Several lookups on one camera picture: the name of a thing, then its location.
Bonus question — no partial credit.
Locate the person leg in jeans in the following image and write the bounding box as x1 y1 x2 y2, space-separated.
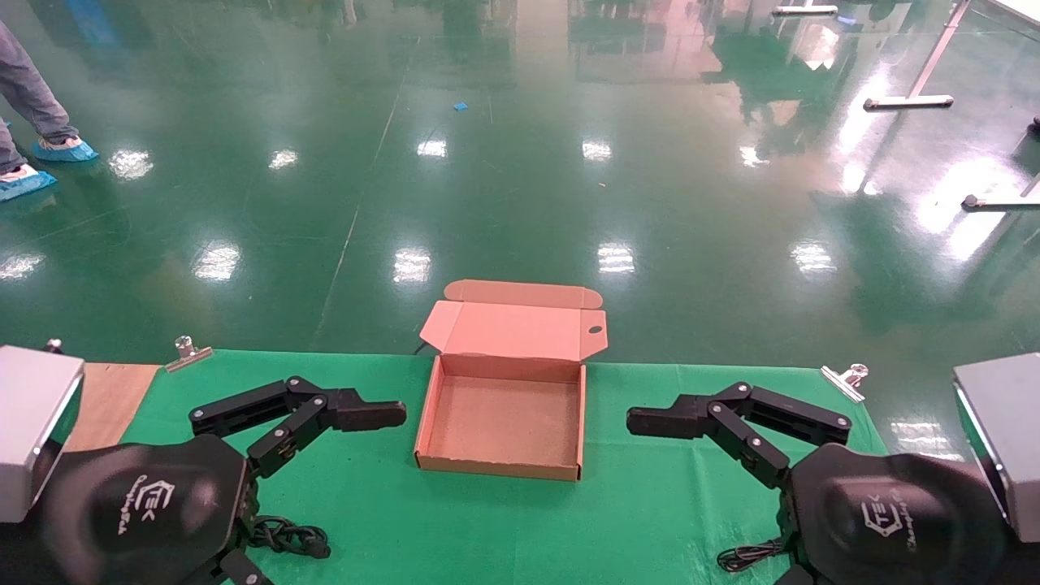
0 20 80 145
0 122 24 173

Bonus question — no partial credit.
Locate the thick black cable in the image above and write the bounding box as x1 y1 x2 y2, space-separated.
248 514 332 560

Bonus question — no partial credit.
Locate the white table leg with post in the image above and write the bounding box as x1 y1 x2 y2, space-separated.
863 0 973 112

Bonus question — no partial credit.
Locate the thin black cable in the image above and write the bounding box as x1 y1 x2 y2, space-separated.
717 538 789 574

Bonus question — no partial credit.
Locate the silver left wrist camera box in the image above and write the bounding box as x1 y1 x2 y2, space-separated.
0 345 85 523

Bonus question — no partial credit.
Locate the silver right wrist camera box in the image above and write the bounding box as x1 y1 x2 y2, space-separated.
953 352 1040 544

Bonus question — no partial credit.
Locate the blue shoe cover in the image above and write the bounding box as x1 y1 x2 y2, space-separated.
0 164 59 202
31 136 100 163

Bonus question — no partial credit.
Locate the white table top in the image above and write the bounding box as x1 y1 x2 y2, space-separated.
987 0 1040 30

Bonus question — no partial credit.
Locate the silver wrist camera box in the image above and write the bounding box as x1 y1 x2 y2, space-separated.
0 345 85 523
953 352 1040 544

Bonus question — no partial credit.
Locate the green table cloth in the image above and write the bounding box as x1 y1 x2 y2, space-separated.
122 349 891 585

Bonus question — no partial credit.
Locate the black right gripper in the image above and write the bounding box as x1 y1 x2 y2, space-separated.
626 381 1013 585

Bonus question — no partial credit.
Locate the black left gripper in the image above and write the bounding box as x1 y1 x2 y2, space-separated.
37 376 407 585

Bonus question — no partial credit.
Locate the brown cardboard box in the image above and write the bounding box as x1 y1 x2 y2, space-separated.
414 279 609 482

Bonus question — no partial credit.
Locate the silver binder clip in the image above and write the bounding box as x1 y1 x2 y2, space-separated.
165 336 214 373
819 363 870 404

